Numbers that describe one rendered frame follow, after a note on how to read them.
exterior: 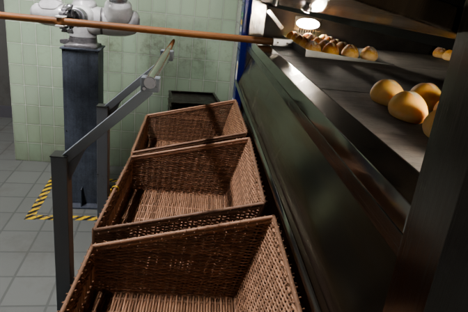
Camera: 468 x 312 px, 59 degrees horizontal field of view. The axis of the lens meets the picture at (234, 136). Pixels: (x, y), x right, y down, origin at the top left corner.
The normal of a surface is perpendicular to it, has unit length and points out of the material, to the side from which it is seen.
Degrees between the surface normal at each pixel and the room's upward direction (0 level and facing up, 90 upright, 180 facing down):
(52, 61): 90
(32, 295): 0
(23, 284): 0
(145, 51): 90
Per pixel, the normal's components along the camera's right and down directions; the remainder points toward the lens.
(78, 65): 0.14, 0.33
